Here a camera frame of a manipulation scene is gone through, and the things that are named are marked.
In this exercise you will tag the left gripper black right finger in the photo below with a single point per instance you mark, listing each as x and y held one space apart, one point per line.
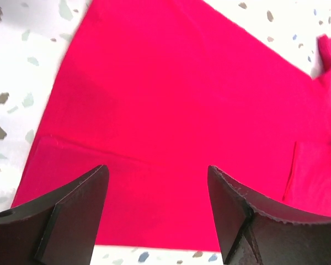
254 229

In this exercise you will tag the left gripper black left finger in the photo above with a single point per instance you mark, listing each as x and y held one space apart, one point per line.
59 227

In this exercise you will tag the red t shirt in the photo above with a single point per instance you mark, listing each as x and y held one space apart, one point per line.
158 91

